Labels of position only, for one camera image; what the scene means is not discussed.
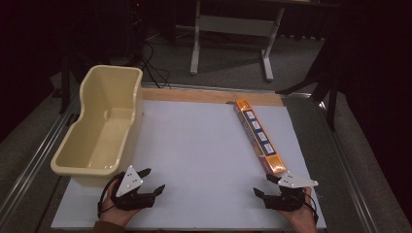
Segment white metal table frame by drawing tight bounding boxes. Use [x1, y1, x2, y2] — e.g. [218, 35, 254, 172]
[189, 0, 287, 83]

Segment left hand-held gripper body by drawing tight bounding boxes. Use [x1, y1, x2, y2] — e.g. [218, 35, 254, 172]
[111, 164, 156, 212]

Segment black floor cables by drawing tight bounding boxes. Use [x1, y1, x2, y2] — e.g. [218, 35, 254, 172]
[138, 41, 173, 90]

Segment person's right hand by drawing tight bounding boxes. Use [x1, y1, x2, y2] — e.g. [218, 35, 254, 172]
[279, 186, 319, 233]

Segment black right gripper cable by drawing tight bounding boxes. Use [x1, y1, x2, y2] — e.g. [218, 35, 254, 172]
[303, 192, 321, 225]

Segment person's left hand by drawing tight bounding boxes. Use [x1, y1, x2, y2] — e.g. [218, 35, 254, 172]
[99, 180, 141, 228]

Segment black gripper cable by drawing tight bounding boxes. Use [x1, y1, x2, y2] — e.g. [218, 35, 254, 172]
[96, 175, 123, 219]
[303, 192, 321, 225]

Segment metal frame rail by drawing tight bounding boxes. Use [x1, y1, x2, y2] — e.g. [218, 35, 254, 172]
[318, 100, 382, 233]
[0, 91, 83, 224]
[141, 82, 313, 98]

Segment long orange box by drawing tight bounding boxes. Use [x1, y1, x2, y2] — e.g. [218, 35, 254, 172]
[233, 98, 289, 176]

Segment cream plastic tub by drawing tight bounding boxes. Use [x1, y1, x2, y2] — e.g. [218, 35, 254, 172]
[50, 64, 146, 188]

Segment black stand legs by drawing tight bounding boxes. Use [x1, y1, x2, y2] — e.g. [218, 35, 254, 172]
[276, 30, 346, 132]

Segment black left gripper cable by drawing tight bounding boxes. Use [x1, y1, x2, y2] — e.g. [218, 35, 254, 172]
[96, 175, 123, 219]

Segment white table mat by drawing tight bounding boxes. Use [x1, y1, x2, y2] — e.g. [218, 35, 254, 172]
[51, 99, 327, 231]

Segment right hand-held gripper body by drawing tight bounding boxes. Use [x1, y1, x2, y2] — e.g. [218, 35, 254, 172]
[263, 170, 319, 213]

